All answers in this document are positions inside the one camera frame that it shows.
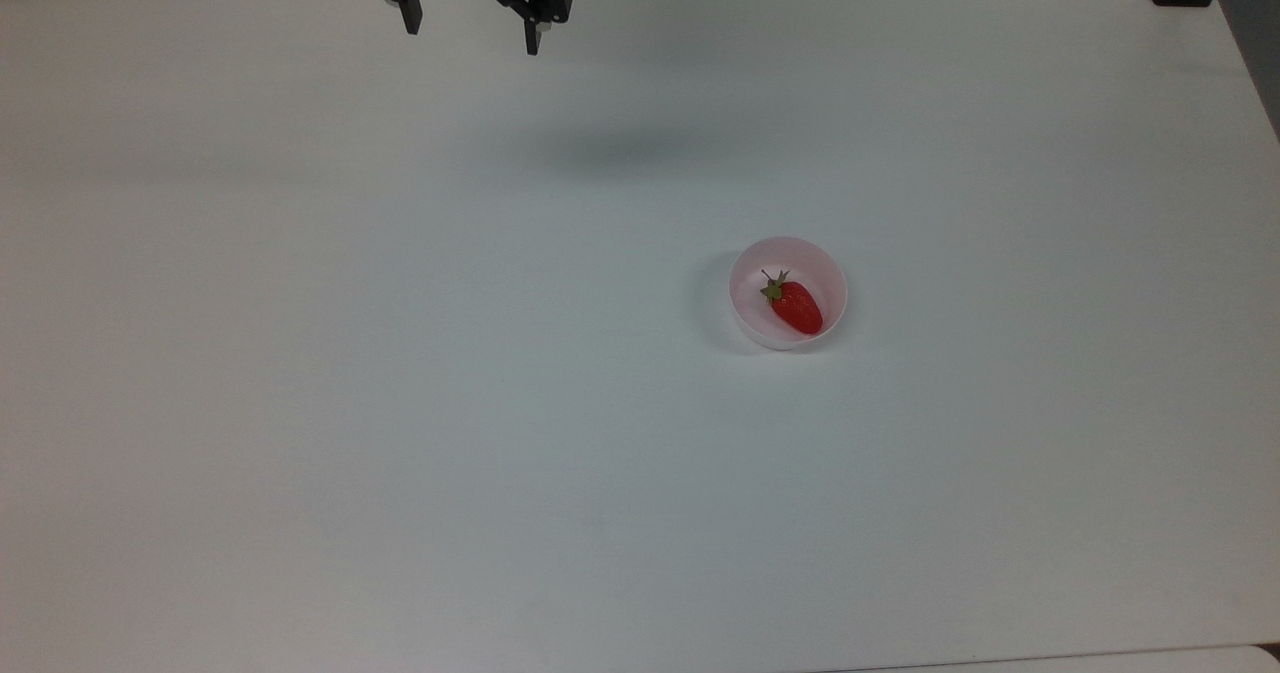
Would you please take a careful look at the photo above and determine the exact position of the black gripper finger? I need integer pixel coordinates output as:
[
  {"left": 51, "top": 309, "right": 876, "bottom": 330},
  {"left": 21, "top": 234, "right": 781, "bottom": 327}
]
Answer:
[
  {"left": 492, "top": 0, "right": 577, "bottom": 56},
  {"left": 376, "top": 0, "right": 425, "bottom": 37}
]

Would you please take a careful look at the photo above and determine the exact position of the red strawberry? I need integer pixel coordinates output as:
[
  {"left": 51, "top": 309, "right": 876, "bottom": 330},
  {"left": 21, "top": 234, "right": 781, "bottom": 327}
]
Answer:
[{"left": 760, "top": 269, "right": 825, "bottom": 337}]

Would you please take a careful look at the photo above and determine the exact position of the pink plastic bowl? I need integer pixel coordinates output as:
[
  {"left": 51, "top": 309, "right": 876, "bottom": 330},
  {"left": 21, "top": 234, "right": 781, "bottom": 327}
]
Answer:
[{"left": 728, "top": 236, "right": 849, "bottom": 352}]

